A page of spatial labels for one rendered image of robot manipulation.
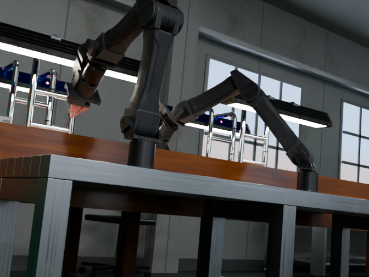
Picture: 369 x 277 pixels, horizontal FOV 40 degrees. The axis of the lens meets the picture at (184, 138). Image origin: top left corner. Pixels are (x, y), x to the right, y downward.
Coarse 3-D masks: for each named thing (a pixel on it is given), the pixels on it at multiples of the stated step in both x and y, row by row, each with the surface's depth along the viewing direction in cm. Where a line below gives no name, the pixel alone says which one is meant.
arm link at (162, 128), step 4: (164, 116) 174; (160, 120) 174; (164, 120) 172; (168, 120) 173; (160, 124) 176; (164, 124) 171; (168, 124) 172; (172, 124) 172; (176, 124) 175; (160, 128) 173; (164, 128) 171; (168, 128) 171; (172, 128) 172; (176, 128) 173; (160, 132) 173; (164, 132) 172; (168, 132) 172; (172, 132) 172; (164, 136) 173; (168, 136) 173
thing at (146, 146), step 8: (136, 144) 116; (144, 144) 115; (152, 144) 116; (128, 152) 117; (136, 152) 115; (144, 152) 115; (152, 152) 116; (128, 160) 116; (136, 160) 115; (144, 160) 115; (152, 160) 116; (152, 168) 116
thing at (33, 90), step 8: (32, 64) 174; (32, 72) 173; (32, 80) 173; (32, 88) 172; (32, 96) 172; (56, 96) 177; (64, 96) 179; (32, 104) 172; (32, 112) 172; (72, 120) 180; (40, 128) 174; (48, 128) 175; (56, 128) 176; (64, 128) 178; (72, 128) 180
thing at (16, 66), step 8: (8, 64) 200; (16, 64) 194; (16, 72) 194; (48, 72) 206; (56, 72) 205; (16, 80) 194; (56, 80) 204; (48, 88) 202; (48, 96) 201; (8, 104) 192; (40, 104) 198; (48, 104) 200; (8, 112) 191; (48, 112) 200; (48, 120) 200
